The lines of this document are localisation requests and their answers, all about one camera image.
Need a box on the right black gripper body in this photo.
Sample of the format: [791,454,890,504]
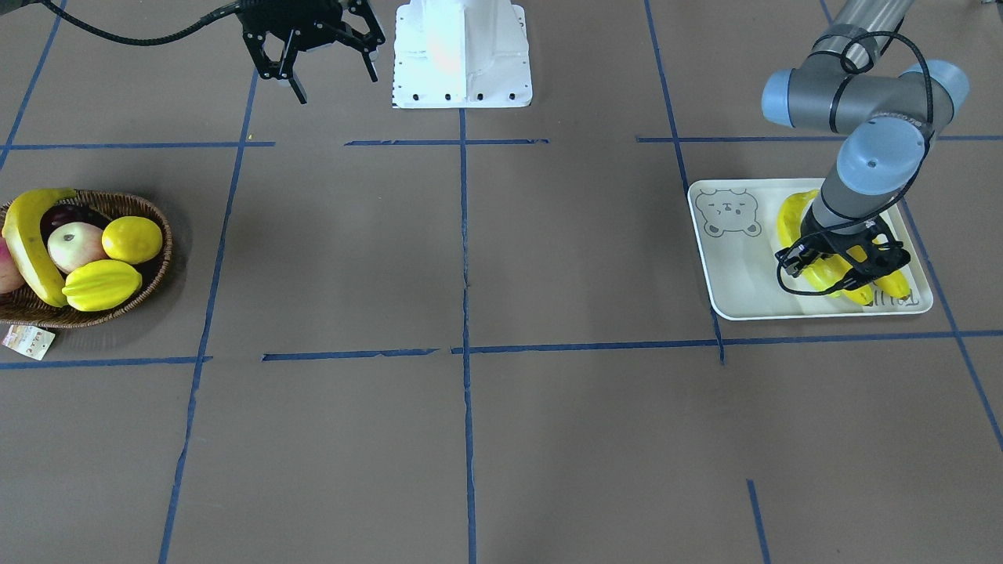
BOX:
[239,1,386,48]

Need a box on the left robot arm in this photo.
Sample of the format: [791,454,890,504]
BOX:
[762,1,971,289]

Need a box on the dark purple fruit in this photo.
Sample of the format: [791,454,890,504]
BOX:
[40,204,110,240]

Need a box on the white camera pole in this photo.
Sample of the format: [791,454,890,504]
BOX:
[392,1,534,108]

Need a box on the yellow starfruit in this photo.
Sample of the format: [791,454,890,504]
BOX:
[62,259,143,312]

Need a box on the red pink apple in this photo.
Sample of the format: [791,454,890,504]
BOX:
[0,238,26,295]

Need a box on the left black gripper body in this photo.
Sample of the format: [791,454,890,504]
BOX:
[798,211,882,263]

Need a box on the white basket tag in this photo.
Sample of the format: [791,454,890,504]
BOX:
[2,324,56,360]

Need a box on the white bear tray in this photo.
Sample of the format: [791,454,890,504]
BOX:
[688,178,934,321]

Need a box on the yellow lemon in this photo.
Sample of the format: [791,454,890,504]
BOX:
[101,215,165,265]

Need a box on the yellow banana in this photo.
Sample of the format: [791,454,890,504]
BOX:
[777,189,850,291]
[2,188,78,309]
[848,235,912,299]
[831,267,874,306]

